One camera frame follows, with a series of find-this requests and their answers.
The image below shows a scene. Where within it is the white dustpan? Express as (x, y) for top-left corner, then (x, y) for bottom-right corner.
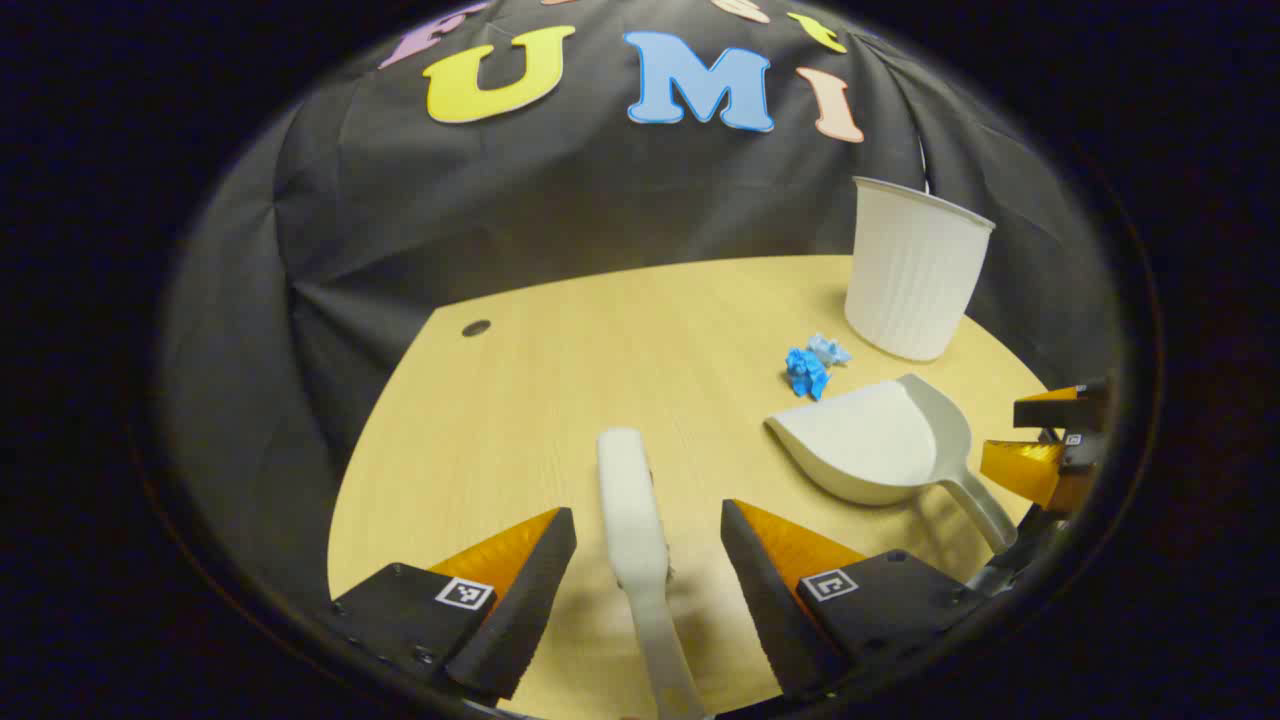
(765, 373), (1019, 554)

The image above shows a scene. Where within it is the wooden desktop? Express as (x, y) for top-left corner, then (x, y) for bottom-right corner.
(328, 254), (1061, 720)

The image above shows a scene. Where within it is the black backdrop cloth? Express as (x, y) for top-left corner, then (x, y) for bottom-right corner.
(160, 0), (1121, 601)

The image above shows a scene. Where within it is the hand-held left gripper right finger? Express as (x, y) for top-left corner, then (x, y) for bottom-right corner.
(720, 499), (986, 701)

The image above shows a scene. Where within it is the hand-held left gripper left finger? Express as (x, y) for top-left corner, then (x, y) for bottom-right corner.
(330, 507), (578, 701)

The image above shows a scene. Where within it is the small white broom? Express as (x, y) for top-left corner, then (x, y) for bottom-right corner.
(597, 428), (711, 720)

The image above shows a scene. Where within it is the dark blue paper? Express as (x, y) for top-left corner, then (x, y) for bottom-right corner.
(784, 346), (831, 402)

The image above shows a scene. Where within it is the white ribbed garbage bin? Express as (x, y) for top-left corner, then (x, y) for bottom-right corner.
(844, 176), (997, 362)

